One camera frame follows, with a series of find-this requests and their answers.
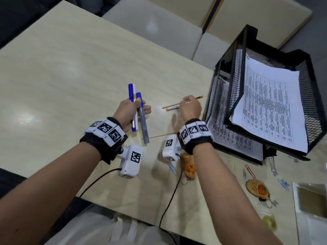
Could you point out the person's right hand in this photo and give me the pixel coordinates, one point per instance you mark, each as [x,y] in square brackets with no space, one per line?
[190,109]

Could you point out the person's left hand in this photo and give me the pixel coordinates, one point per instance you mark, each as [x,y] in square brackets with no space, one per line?
[125,112]

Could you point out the person's left thumb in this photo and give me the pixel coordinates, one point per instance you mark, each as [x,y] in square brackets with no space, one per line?
[146,110]

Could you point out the person's right fingers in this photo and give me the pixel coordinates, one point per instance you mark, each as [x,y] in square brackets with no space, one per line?
[188,98]

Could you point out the yellow pencil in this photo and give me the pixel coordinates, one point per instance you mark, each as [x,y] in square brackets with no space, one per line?
[173,104]

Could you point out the blue and grey marker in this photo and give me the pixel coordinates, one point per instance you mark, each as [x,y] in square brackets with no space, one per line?
[144,127]

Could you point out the blue and white marker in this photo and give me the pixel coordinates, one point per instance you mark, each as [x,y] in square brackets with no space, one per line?
[132,91]

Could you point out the person's left forearm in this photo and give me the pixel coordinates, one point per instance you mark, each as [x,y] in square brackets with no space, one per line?
[48,191]

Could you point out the person's right forearm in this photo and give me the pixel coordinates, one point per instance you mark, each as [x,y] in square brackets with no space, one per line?
[224,196]

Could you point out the white pen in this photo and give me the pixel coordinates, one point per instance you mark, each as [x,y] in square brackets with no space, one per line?
[173,107]

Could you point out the thin wooden stick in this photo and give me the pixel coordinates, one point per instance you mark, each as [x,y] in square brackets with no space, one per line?
[155,135]

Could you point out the right wristband with tag markers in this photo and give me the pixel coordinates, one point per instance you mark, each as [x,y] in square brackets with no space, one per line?
[195,136]

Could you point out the wristband with tag markers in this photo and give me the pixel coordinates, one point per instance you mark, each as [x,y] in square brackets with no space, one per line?
[195,136]
[106,133]

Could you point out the left wristband with tag markers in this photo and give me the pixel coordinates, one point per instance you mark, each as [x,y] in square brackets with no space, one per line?
[106,133]

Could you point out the small beige seat cushion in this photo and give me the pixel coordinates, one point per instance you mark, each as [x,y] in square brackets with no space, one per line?
[209,50]

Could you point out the printed paper sheets flat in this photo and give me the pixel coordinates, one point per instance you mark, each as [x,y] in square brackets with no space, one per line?
[230,137]

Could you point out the blue paper clip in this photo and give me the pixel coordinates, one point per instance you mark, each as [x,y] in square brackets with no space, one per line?
[172,168]

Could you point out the yellow paper clip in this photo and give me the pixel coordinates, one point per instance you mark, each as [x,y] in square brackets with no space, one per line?
[233,166]

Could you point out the printed paper sheets curled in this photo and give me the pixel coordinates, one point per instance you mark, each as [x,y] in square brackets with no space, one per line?
[273,107]

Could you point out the silver paper clip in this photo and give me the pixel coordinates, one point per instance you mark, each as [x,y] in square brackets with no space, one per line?
[244,174]

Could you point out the red paper clip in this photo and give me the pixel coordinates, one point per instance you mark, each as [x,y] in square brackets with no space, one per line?
[250,171]

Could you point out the silver binder clip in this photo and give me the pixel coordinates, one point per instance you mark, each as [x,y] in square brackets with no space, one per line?
[272,163]

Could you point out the black mesh paper tray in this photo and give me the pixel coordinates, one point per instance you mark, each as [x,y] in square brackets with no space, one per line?
[310,104]

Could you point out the light blue clips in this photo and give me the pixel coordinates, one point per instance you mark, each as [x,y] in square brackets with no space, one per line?
[283,183]

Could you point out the person's white clothing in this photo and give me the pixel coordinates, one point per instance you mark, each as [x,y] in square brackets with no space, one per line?
[102,229]

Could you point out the yellow round trinket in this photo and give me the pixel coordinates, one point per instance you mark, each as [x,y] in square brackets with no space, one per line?
[270,222]

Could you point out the clear plastic bag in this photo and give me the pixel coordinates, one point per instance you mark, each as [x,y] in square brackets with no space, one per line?
[311,216]

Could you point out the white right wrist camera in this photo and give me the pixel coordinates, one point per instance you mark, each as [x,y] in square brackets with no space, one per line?
[170,147]

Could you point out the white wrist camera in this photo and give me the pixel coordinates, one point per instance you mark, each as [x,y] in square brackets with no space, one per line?
[170,147]
[131,160]

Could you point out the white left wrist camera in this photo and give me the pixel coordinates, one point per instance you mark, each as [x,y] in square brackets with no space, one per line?
[131,160]

